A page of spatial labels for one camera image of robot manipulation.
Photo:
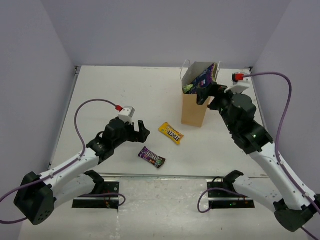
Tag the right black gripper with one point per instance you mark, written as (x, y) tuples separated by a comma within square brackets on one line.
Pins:
[(203, 94)]

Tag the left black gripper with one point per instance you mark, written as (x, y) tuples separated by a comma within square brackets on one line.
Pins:
[(135, 135)]

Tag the blue purple snack bag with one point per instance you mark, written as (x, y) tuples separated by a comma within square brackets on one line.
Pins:
[(205, 78)]

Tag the green snack packet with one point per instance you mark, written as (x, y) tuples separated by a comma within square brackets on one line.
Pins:
[(187, 88)]

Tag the yellow M&M's packet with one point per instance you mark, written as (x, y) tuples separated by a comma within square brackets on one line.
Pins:
[(167, 130)]

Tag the purple M&M's packet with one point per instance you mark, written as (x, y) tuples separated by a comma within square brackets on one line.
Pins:
[(152, 158)]

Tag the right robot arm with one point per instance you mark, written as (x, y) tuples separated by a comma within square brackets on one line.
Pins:
[(292, 202)]

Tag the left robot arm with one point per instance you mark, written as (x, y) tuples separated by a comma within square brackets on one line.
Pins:
[(40, 194)]

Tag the brown paper bag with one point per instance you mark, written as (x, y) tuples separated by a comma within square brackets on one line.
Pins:
[(193, 114)]

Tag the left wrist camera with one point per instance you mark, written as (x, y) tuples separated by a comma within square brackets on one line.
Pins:
[(126, 114)]

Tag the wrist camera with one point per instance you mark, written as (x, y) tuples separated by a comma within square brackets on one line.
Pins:
[(126, 114), (239, 85)]

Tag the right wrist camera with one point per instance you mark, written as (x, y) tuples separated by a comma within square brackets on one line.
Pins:
[(239, 85)]

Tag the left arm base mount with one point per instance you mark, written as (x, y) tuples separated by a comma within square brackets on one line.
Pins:
[(104, 196)]

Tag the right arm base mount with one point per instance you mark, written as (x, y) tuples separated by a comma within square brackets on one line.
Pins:
[(222, 195)]

